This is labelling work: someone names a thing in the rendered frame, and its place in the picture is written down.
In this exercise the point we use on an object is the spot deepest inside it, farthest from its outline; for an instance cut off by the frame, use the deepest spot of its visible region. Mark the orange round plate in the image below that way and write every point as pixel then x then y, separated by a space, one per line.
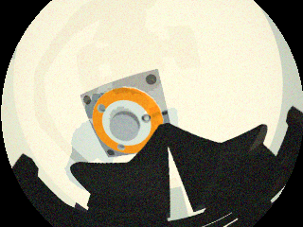
pixel 133 101

